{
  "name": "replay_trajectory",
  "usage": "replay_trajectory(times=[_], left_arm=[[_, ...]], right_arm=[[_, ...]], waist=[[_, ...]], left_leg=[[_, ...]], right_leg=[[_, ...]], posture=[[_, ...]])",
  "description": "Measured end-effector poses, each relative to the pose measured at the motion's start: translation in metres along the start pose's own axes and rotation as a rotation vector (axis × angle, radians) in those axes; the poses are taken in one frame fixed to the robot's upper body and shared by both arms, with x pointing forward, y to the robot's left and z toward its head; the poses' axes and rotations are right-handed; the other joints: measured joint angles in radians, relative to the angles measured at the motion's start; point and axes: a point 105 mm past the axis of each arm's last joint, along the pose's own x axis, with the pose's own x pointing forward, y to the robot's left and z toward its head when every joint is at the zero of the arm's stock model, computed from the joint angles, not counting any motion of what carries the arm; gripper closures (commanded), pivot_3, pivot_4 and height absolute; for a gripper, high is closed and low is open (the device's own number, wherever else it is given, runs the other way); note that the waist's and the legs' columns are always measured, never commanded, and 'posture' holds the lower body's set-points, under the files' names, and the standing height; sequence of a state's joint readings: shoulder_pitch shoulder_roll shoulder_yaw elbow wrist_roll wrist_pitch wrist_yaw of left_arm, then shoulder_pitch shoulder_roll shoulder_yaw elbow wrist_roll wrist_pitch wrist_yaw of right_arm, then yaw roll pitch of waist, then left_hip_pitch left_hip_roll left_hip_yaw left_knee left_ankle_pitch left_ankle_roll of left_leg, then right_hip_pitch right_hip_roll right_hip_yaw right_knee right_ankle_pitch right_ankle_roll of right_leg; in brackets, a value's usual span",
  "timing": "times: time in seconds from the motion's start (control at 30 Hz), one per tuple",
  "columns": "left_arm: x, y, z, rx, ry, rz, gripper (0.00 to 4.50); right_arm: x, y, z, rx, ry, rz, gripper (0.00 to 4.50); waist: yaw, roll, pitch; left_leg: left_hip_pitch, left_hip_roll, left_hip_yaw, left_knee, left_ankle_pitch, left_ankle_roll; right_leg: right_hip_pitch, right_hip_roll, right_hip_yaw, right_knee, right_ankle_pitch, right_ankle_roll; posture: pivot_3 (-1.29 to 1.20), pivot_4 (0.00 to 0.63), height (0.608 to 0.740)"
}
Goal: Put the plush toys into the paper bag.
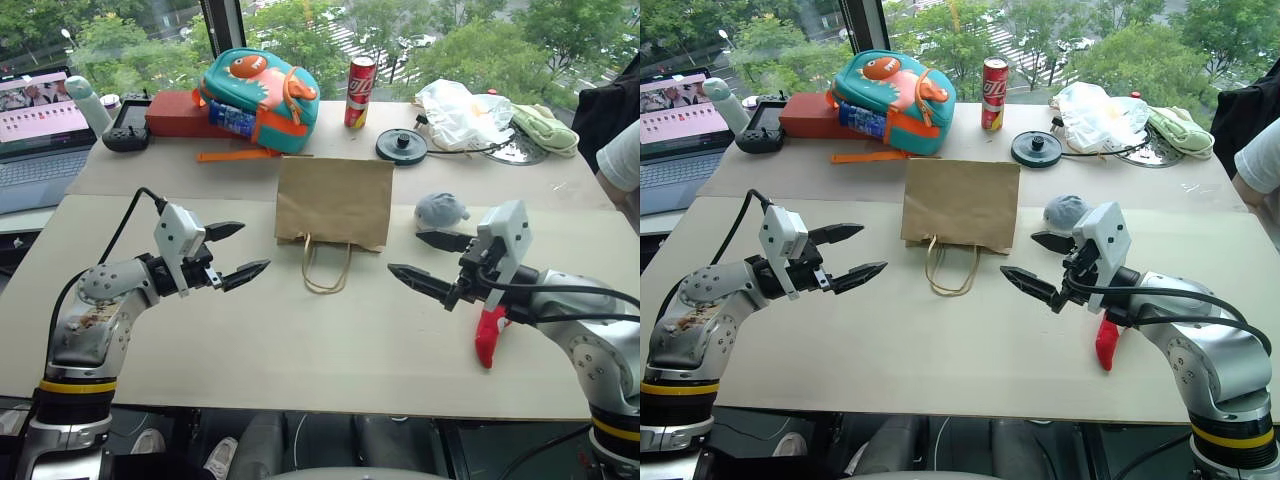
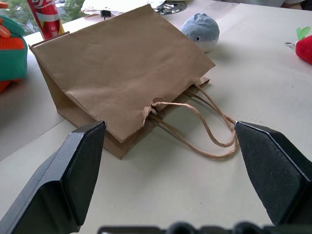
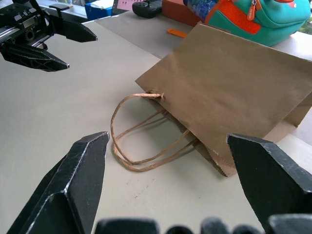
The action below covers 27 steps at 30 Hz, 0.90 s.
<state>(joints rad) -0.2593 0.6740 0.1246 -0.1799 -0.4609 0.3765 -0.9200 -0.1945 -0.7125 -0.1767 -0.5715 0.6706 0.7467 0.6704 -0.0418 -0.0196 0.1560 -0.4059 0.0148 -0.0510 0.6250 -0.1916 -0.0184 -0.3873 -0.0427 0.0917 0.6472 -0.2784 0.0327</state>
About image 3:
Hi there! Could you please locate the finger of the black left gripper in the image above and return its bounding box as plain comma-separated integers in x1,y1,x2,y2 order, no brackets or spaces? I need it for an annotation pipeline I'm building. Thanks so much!
0,40,71,72
45,13,98,43

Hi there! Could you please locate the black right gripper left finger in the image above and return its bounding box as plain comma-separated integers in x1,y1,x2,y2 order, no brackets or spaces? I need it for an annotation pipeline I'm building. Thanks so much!
4,131,110,234

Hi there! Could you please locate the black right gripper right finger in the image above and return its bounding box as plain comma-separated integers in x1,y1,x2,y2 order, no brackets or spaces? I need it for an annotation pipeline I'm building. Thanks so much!
226,133,312,231

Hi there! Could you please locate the blue box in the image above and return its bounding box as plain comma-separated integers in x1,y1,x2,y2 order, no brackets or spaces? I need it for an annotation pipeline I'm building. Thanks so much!
84,0,115,21

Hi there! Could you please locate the pink paper sheet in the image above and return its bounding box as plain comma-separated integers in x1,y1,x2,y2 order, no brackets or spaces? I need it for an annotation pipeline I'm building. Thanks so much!
113,0,134,15

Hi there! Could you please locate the black remote controller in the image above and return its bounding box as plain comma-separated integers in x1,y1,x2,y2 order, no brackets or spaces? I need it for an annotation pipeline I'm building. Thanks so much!
132,0,163,20

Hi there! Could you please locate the flat orange plastic piece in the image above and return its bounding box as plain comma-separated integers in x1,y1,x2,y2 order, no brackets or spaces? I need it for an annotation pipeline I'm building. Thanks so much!
167,28,187,39

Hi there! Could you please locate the orange-brown box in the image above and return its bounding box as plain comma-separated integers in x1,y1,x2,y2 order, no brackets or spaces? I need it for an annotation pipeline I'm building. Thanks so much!
162,0,204,26

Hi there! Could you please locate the teal and orange backpack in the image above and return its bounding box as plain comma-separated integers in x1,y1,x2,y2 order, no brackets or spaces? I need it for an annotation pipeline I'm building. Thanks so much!
204,0,312,47

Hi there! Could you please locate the brown paper bag with handles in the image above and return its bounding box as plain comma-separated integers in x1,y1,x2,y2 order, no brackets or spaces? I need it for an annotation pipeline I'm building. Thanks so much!
111,21,312,178

